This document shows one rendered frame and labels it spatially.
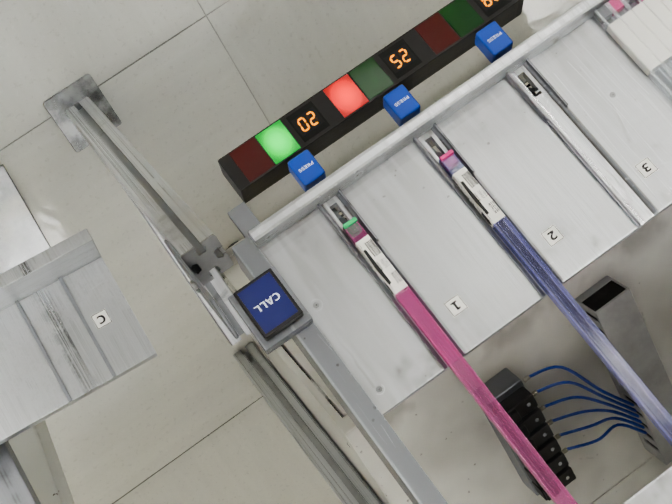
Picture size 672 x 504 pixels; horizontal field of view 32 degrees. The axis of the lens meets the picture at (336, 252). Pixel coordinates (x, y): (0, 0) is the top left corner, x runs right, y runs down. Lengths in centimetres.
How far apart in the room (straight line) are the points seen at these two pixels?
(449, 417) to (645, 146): 42
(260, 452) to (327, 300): 101
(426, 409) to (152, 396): 69
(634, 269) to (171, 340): 80
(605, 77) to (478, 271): 23
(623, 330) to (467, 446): 23
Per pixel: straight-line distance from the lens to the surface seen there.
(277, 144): 111
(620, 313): 137
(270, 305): 100
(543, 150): 110
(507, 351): 136
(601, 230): 108
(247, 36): 178
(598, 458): 151
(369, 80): 113
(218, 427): 199
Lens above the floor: 167
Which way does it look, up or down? 60 degrees down
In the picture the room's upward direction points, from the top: 131 degrees clockwise
